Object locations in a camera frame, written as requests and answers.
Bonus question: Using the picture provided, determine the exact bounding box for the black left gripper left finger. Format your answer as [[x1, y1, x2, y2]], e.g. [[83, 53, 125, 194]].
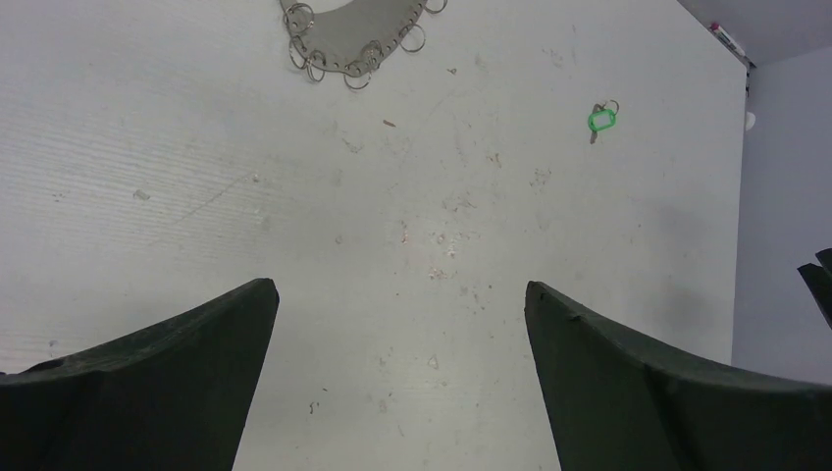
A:
[[1, 279, 280, 470]]

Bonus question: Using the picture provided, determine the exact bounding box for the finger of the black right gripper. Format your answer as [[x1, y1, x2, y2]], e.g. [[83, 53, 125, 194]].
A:
[[798, 248, 832, 328]]

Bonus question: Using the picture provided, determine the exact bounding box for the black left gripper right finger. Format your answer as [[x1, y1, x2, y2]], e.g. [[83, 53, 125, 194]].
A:
[[525, 282, 831, 470]]

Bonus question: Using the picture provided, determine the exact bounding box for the green key tag with key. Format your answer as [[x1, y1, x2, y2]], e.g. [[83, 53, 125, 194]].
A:
[[587, 99, 620, 145]]

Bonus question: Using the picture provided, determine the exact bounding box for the white marker pen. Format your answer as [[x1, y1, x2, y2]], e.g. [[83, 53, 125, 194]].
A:
[[708, 22, 747, 60]]

